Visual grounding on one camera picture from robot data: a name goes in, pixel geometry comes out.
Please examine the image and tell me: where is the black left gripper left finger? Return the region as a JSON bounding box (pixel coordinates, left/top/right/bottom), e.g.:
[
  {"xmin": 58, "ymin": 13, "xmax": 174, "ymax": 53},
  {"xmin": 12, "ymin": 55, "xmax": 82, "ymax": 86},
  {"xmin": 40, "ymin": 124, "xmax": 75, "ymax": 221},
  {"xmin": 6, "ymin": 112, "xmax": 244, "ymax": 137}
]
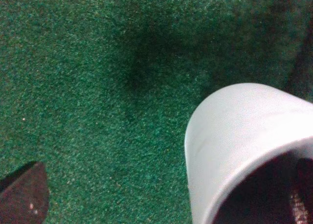
[{"xmin": 0, "ymin": 161, "xmax": 49, "ymax": 224}]

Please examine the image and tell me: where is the green velvet tablecloth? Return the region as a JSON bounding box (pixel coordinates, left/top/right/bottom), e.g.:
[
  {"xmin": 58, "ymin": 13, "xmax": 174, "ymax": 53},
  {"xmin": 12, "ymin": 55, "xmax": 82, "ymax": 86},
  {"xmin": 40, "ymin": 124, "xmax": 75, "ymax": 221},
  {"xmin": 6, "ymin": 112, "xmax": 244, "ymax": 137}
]
[{"xmin": 0, "ymin": 0, "xmax": 313, "ymax": 224}]

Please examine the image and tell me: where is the light blue plastic cup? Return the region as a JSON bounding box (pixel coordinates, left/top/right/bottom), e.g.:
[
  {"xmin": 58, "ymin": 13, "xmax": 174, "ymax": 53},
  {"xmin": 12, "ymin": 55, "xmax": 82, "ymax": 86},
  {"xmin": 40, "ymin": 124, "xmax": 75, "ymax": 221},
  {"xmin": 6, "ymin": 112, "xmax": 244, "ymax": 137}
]
[{"xmin": 184, "ymin": 83, "xmax": 313, "ymax": 224}]

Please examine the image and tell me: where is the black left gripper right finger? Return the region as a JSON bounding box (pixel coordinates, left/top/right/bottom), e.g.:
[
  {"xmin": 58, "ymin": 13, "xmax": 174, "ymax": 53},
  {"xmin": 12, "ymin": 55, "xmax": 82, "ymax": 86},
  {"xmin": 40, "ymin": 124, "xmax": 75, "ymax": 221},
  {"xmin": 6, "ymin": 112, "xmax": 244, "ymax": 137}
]
[{"xmin": 290, "ymin": 158, "xmax": 313, "ymax": 224}]

